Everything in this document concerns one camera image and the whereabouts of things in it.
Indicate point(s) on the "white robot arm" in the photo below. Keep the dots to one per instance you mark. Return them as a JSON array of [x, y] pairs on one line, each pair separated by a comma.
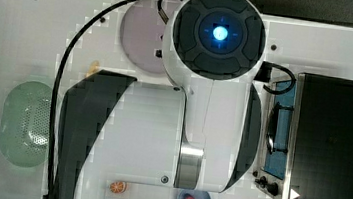
[[199, 131]]

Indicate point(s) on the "light green strainer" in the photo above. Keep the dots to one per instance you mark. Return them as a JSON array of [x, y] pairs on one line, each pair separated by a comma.
[[24, 129]]

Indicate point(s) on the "pale purple round plate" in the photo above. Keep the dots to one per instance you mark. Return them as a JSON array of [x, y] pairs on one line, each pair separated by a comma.
[[141, 35]]

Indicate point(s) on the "yellow banana peel toy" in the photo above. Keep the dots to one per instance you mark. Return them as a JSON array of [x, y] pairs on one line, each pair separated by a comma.
[[94, 66]]

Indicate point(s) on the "orange slice toy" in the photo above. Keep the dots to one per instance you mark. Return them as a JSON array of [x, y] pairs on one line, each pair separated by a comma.
[[118, 187]]

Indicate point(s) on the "black toaster oven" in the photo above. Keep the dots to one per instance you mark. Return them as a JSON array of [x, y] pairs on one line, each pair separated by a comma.
[[307, 144]]

